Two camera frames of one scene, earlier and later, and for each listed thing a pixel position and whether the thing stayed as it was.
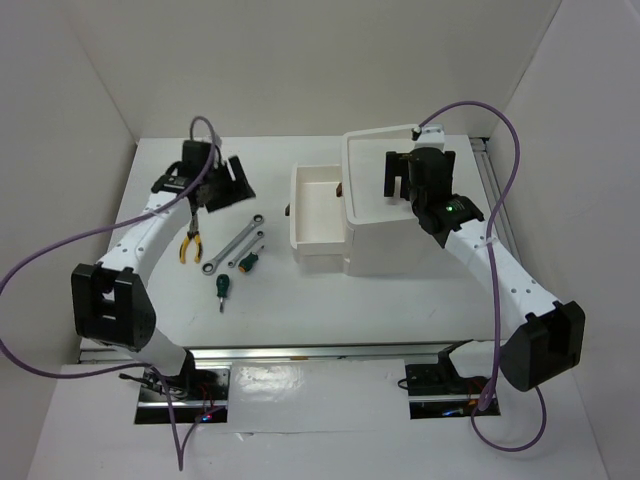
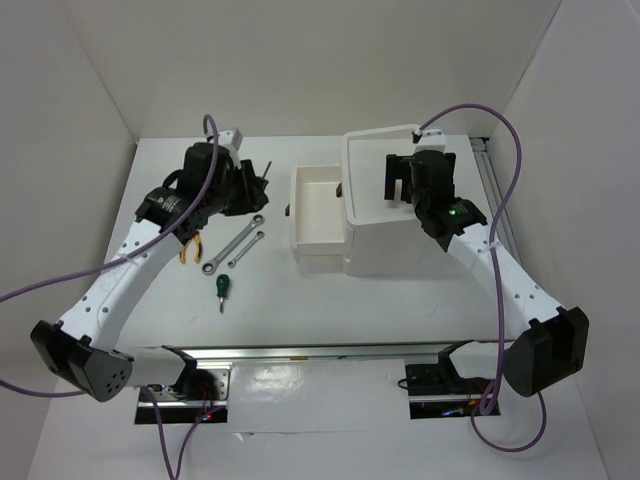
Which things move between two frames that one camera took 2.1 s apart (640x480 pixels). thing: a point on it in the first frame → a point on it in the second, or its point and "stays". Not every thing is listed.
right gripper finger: x=389 y=182 stays
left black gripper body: x=219 y=173 → x=234 y=200
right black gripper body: x=450 y=157 stays
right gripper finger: x=397 y=165 stays
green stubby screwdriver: x=222 y=286 stays
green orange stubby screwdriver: x=247 y=262 → x=263 y=181
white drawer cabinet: x=382 y=236 stays
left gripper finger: x=228 y=192 → x=258 y=198
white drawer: x=316 y=210 stays
